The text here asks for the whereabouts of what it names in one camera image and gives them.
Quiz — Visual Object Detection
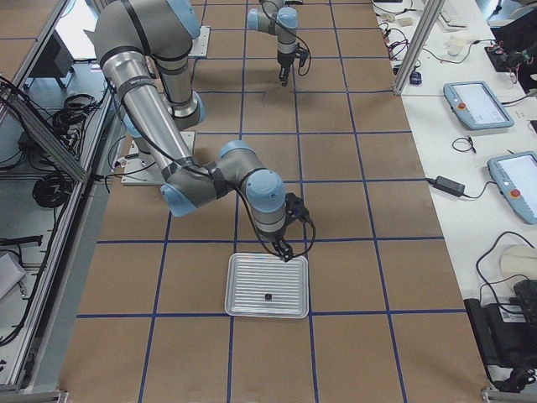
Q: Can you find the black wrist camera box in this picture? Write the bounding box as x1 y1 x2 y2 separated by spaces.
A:
285 192 312 224

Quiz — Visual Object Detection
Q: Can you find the lower blue teach pendant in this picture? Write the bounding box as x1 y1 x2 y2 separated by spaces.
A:
487 151 536 225

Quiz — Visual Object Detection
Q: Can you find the blue teach pendant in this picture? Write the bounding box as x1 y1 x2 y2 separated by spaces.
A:
487 151 536 225
443 81 514 130

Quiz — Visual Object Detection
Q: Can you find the silver ribbed metal tray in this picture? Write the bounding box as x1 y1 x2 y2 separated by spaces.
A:
224 253 309 319

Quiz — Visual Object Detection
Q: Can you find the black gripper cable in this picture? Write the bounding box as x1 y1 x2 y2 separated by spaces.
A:
234 184 318 258

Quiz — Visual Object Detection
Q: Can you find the upper blue teach pendant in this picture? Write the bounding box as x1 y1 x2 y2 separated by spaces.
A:
443 81 514 130

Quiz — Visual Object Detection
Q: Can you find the black power adapter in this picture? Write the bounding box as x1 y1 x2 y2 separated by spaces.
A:
425 175 465 197

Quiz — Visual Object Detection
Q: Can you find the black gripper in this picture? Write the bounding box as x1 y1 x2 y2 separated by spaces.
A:
256 224 293 262

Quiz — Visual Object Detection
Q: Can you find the aluminium frame post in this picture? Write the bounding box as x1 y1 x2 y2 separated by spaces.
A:
393 0 445 96

